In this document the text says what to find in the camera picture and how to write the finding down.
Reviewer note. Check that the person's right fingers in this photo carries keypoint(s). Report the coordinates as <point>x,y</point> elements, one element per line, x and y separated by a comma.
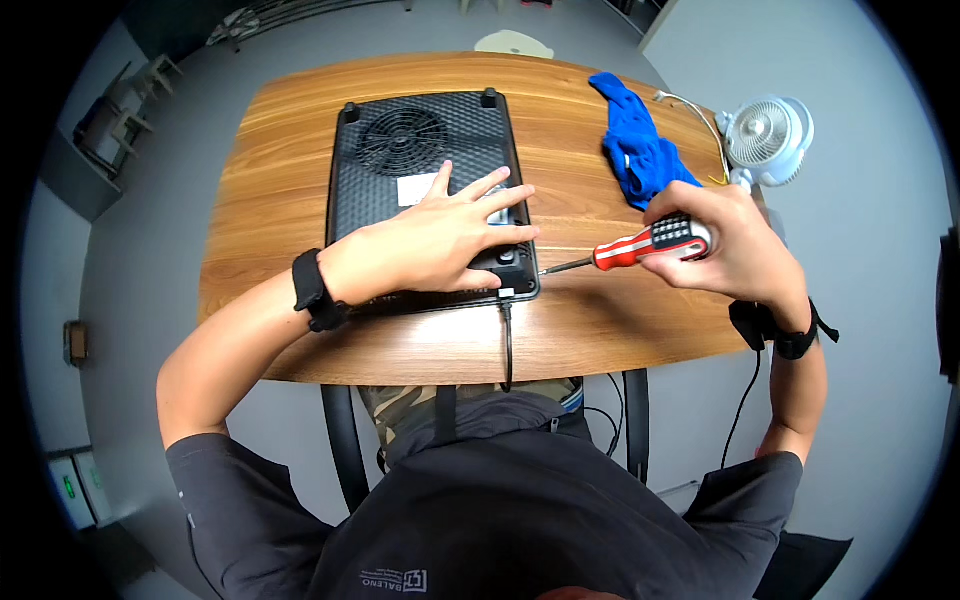
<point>675,206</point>

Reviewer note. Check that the person's legs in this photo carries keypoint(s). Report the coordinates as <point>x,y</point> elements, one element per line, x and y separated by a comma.
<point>420,409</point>

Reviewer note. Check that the person's left hand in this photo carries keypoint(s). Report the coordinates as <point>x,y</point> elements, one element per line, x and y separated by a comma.
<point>420,240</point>

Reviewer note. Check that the wooden table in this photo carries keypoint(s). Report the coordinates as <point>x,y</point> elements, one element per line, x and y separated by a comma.
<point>525,337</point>

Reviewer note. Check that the cream round stool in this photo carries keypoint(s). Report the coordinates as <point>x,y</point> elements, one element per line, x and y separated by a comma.
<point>514,43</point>

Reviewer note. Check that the black wrist band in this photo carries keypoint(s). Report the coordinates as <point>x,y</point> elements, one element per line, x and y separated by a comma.
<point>315,291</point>
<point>780,330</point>

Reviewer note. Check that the person's body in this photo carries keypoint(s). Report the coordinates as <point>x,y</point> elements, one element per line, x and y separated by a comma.
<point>480,510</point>

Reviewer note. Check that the white desk fan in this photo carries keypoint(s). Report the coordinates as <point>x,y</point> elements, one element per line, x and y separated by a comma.
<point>769,139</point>

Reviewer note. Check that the black induction cooker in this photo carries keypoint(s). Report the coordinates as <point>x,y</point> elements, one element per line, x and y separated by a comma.
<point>420,157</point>

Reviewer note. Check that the black chair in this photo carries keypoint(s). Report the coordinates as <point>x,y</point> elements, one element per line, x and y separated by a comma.
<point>487,435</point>

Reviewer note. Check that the grey shelf with items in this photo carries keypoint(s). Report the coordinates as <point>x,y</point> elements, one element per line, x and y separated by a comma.
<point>120,127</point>

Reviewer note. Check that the red white screwdriver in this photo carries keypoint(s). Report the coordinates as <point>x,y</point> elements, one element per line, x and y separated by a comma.
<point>645,246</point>

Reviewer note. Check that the person's right hand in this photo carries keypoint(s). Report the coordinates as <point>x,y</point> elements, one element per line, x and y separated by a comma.
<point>727,240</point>

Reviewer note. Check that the white box with green lights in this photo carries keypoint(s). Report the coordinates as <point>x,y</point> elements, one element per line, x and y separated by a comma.
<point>75,487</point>

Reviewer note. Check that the blue cloth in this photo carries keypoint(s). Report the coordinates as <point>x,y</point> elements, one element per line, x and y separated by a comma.
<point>641,146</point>

